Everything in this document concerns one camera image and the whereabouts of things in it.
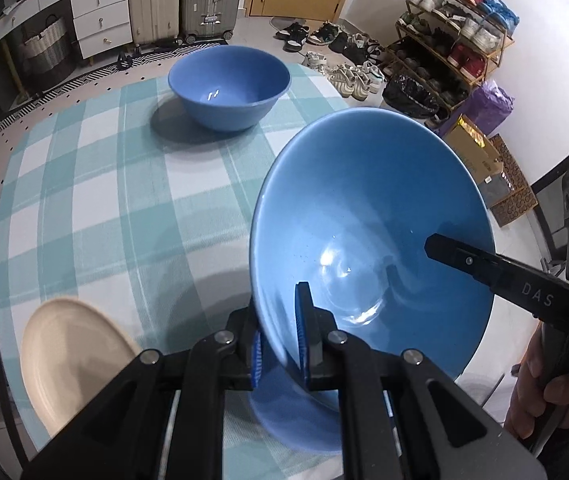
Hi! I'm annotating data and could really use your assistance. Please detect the cardboard box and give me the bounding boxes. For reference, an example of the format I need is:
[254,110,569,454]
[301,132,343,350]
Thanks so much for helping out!
[442,114,505,188]

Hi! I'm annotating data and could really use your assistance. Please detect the brown patterned box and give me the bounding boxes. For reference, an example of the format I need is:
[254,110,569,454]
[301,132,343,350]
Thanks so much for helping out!
[485,135,538,228]

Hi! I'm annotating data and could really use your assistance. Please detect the person's right hand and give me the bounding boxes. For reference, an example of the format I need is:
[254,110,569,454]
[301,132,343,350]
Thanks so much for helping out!
[505,330,569,443]

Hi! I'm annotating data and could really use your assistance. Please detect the blue bowl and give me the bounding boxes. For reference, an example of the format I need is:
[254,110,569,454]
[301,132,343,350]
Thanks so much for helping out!
[167,45,291,132]
[248,108,496,457]

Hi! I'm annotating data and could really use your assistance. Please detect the cream round plate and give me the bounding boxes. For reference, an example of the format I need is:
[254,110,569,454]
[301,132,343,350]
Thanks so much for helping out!
[20,297,142,440]

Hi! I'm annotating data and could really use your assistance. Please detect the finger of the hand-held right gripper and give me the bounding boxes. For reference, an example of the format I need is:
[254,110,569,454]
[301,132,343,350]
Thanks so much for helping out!
[423,233,569,323]

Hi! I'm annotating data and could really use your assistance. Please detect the wooden shoe rack with shoes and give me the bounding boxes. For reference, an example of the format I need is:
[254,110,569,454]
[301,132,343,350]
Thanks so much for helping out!
[395,0,520,111]

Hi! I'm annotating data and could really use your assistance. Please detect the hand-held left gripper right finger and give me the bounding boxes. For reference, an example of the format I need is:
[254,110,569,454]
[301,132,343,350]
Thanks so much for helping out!
[295,281,550,480]

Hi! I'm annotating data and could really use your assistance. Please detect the assorted shoes collection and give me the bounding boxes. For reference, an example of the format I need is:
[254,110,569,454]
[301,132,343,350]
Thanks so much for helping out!
[397,0,520,108]

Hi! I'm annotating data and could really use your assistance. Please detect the beige ribbed suitcase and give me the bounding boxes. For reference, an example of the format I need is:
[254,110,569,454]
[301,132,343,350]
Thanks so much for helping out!
[127,0,185,48]

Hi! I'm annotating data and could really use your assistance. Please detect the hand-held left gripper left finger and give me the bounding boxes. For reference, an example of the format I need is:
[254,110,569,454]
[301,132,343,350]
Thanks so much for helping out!
[19,305,265,480]

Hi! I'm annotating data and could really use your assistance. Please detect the grey doormat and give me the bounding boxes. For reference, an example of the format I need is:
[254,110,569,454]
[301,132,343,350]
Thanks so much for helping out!
[269,16,310,31]

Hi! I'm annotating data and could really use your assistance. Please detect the teal checked tablecloth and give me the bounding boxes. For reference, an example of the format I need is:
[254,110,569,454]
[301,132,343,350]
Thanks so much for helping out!
[0,62,503,480]

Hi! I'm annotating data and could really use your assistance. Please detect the silver suitcase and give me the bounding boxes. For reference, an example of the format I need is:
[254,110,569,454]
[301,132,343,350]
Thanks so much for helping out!
[179,0,248,45]

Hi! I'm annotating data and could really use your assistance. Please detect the scattered sneakers and sandals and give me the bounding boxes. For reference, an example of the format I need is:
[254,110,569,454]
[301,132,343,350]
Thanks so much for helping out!
[274,20,390,101]

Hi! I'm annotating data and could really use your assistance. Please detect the woven laundry basket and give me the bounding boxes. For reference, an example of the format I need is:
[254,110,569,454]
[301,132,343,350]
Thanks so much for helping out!
[17,16,74,77]

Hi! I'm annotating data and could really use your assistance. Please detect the purple bag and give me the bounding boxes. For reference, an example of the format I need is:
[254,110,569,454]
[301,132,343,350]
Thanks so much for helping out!
[465,80,515,136]

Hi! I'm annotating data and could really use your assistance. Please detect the black bin bag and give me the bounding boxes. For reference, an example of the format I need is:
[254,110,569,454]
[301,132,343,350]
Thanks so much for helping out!
[382,72,440,120]

